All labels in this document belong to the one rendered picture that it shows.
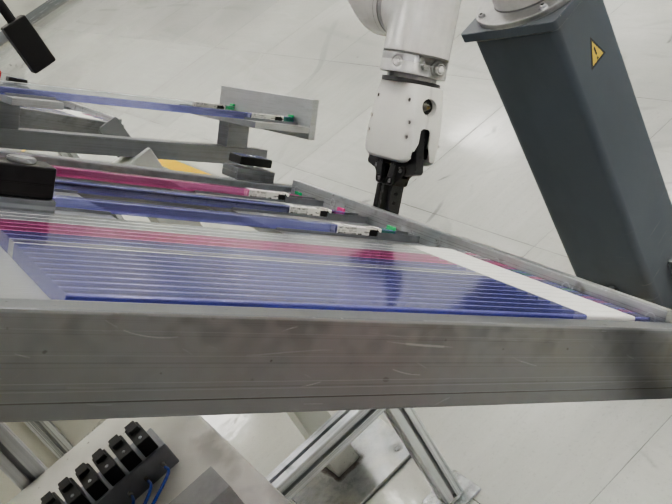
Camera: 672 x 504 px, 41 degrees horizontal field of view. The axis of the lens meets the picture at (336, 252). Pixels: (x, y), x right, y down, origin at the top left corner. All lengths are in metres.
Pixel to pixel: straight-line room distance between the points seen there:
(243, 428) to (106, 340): 1.70
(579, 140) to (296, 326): 1.13
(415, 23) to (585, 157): 0.60
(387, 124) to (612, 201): 0.64
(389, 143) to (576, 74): 0.50
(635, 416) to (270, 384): 1.26
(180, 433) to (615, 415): 0.88
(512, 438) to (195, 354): 1.33
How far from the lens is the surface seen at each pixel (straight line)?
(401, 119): 1.13
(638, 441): 1.72
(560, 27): 1.52
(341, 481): 1.90
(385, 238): 1.03
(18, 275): 0.60
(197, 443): 1.16
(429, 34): 1.13
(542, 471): 1.73
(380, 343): 0.59
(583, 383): 0.73
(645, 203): 1.77
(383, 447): 1.91
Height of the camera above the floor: 1.28
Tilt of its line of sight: 30 degrees down
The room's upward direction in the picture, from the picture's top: 31 degrees counter-clockwise
